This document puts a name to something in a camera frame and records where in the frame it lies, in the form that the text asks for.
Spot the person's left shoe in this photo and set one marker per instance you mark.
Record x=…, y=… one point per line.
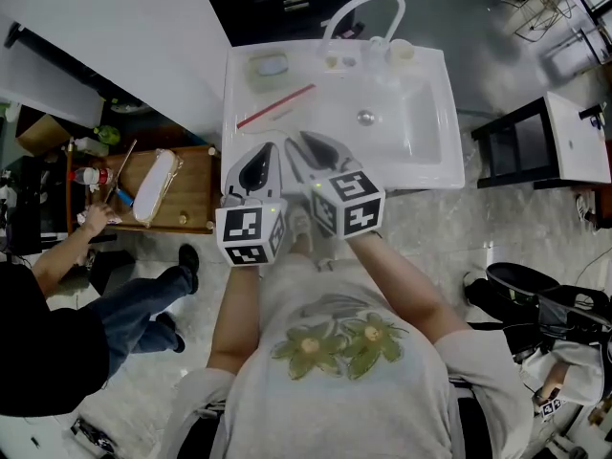
x=299, y=227

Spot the white sink basin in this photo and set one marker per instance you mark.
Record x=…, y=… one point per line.
x=430, y=170

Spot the red-label plastic bottle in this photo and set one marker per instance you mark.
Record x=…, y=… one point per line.
x=91, y=176

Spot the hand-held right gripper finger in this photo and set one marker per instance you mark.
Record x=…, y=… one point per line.
x=299, y=165
x=334, y=158

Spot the red toothbrush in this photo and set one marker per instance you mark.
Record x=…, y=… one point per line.
x=277, y=105

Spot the person's white floral shirt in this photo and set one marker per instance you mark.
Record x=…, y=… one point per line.
x=334, y=399

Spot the small black faucet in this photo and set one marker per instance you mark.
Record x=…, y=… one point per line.
x=590, y=115

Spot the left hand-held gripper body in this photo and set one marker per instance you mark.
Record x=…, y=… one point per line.
x=244, y=225

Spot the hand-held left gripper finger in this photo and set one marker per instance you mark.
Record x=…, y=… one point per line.
x=234, y=180
x=276, y=184

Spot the black oval seat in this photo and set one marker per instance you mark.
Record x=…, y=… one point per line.
x=521, y=282

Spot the black desk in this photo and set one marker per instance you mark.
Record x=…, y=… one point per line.
x=28, y=199

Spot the person's left forearm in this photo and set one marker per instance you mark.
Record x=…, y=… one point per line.
x=236, y=318

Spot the white plastic bottle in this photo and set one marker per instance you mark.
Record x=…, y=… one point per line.
x=91, y=147

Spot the white cup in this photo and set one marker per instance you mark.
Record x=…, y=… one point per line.
x=402, y=50

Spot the wooden cart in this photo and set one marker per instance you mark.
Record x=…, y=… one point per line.
x=196, y=184

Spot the person's right forearm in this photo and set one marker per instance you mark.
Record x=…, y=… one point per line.
x=406, y=290

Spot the person's right shoe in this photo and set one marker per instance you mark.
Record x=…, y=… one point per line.
x=326, y=264

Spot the black bag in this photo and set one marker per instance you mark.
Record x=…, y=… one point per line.
x=526, y=328

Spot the black-framed white sink table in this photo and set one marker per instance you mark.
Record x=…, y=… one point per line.
x=574, y=137

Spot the small silver object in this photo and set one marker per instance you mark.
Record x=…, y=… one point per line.
x=349, y=60

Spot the person's shoe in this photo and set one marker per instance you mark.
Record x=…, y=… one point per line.
x=299, y=227
x=326, y=264

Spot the small black box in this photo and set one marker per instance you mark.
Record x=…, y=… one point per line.
x=110, y=268

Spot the green leafy object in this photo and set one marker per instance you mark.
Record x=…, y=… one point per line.
x=107, y=134

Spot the cardboard box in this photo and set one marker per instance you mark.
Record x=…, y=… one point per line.
x=40, y=134

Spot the large black machine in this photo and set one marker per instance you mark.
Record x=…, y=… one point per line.
x=287, y=3

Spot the soap dish with soap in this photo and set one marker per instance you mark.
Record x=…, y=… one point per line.
x=268, y=70

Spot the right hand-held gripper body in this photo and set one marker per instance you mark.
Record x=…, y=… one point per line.
x=356, y=208

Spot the small yellowish object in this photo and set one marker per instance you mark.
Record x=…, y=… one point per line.
x=330, y=61

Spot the white plastic-wrapped pad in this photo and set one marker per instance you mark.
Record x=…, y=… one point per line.
x=155, y=189

